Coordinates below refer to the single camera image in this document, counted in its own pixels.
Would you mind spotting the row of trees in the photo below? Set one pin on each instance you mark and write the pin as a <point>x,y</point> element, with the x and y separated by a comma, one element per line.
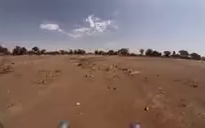
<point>123,51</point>

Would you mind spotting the robot's own part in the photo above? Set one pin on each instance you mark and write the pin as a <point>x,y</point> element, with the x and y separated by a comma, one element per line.
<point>64,124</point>
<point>135,125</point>

